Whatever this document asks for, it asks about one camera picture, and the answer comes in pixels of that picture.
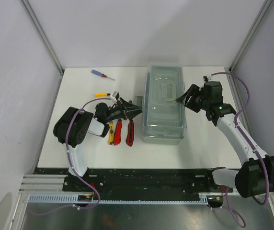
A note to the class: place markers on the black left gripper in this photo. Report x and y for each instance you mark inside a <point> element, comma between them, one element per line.
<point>129,107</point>

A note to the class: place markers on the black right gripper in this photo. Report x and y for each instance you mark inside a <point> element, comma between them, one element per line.
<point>183,99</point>

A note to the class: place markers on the green toolbox with clear lid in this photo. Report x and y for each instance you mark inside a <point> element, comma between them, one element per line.
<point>163,119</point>

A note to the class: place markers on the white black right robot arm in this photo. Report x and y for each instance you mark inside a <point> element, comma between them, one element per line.
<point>256,175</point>

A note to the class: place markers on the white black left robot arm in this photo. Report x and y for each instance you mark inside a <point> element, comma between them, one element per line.
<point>73,126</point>

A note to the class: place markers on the red black utility knife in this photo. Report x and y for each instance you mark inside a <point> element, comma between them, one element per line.
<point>130,133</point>

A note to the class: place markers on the yellow utility knife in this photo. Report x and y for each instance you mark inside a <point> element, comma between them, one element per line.
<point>111,133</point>

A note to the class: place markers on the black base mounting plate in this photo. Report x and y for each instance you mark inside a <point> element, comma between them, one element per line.
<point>194,180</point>

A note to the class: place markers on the yellow handled screwdriver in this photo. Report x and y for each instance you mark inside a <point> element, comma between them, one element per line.
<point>101,94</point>

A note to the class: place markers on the blue handled screwdriver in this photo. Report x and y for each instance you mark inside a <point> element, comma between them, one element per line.
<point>97,73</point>

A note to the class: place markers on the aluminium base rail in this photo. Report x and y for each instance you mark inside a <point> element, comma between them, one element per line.
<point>42,183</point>

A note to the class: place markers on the aluminium frame post left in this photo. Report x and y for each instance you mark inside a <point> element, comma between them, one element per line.
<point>41,34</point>

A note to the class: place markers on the aluminium frame post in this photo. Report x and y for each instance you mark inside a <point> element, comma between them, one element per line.
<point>258,21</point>
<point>41,34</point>

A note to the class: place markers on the aluminium frame post right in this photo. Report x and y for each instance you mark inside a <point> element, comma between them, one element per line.
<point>258,21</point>

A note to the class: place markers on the grey slotted cable duct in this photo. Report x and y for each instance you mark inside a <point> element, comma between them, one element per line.
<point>195,199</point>

